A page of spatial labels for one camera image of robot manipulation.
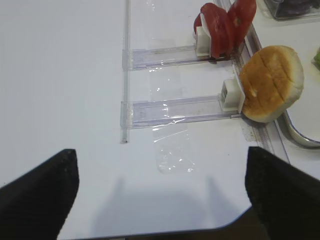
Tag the green lettuce leaf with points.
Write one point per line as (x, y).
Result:
(316, 59)

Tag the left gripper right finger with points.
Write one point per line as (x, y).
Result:
(285, 199)

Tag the clear track tomato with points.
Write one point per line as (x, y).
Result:
(140, 59)

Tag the leaning bread bun slice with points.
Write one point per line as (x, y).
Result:
(272, 80)

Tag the inner tomato slice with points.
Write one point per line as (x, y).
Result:
(241, 13)

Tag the outer tomato slice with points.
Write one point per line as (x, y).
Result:
(197, 23)

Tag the white pusher block tomato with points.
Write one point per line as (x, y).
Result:
(203, 40)

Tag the clear plastic container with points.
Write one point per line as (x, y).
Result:
(273, 5)

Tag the clear tape patch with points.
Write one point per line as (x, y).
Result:
(173, 149)

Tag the purple cabbage leaf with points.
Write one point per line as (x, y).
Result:
(296, 7)

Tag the clear rail left of tray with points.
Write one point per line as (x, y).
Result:
(267, 135)

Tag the clear track bread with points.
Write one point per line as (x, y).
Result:
(147, 114)

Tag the metal baking tray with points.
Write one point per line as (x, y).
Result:
(303, 35)

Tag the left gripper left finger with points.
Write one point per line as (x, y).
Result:
(35, 206)

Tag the white pusher block bread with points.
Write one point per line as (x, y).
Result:
(232, 94)

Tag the middle tomato slice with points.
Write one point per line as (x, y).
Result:
(220, 28)

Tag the tomato slice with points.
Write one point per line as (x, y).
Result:
(241, 13)
(220, 28)
(197, 23)

